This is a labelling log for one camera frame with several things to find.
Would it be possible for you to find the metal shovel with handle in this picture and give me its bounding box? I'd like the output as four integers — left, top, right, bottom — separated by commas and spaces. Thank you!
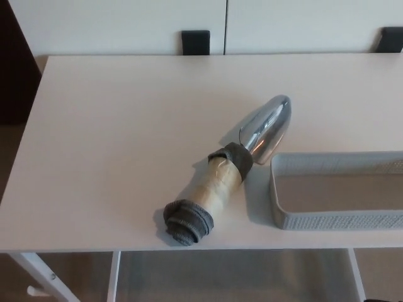
162, 94, 292, 247

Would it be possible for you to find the white desk leg frame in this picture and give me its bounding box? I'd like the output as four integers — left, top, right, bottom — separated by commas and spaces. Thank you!
8, 250, 122, 302
348, 248, 368, 302

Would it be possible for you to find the dark brown furniture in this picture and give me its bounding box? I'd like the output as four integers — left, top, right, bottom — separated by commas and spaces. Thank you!
0, 0, 43, 126

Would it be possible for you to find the black cabinet handle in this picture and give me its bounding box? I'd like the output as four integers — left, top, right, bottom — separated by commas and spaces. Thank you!
181, 30, 211, 57
377, 26, 403, 53

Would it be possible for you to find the grey perforated plastic container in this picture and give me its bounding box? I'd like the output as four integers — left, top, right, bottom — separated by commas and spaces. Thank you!
269, 150, 403, 232

